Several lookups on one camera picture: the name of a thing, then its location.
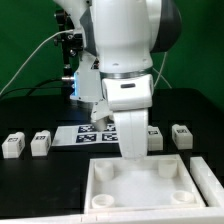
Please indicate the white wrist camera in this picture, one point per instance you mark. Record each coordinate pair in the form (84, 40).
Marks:
(128, 94)

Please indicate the white square tabletop part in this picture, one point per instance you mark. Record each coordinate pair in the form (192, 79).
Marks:
(152, 183)

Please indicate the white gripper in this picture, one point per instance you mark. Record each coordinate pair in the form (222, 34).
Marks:
(131, 127)

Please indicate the white sheet with markers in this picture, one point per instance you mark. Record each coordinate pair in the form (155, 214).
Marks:
(84, 135)

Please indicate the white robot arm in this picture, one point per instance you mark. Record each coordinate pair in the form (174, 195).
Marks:
(115, 64)

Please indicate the white L-shaped corner fence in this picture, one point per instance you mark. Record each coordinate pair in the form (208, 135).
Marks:
(205, 181)

